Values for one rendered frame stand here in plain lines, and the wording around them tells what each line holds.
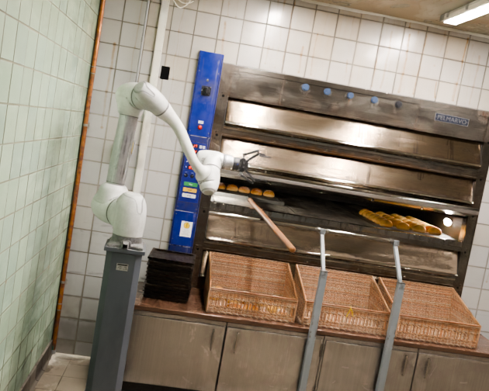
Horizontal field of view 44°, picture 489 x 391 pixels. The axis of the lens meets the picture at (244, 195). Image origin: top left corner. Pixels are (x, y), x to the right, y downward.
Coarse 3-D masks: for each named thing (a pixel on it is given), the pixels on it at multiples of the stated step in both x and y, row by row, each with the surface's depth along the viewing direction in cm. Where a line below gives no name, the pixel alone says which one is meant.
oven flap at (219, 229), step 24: (216, 216) 411; (216, 240) 408; (240, 240) 410; (264, 240) 413; (312, 240) 417; (336, 240) 420; (360, 240) 422; (384, 264) 419; (408, 264) 424; (432, 264) 426; (456, 264) 429
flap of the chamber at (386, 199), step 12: (276, 180) 395; (288, 180) 396; (324, 192) 414; (336, 192) 404; (348, 192) 400; (360, 192) 401; (396, 204) 420; (408, 204) 408; (420, 204) 405; (432, 204) 406
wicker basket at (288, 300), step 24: (240, 264) 409; (264, 264) 412; (288, 264) 412; (216, 288) 364; (240, 288) 407; (264, 288) 409; (288, 288) 400; (216, 312) 365; (240, 312) 367; (264, 312) 368; (288, 312) 370
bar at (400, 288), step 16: (288, 224) 376; (320, 240) 377; (384, 240) 382; (320, 272) 360; (400, 272) 370; (320, 288) 359; (400, 288) 363; (320, 304) 360; (400, 304) 365; (304, 352) 367; (384, 352) 368; (304, 368) 364; (384, 368) 369; (304, 384) 365; (384, 384) 370
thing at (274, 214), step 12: (216, 204) 408; (228, 204) 411; (276, 216) 412; (288, 216) 413; (300, 216) 414; (348, 228) 418; (360, 228) 419; (372, 228) 420; (420, 240) 424; (432, 240) 425; (444, 240) 425; (456, 240) 428
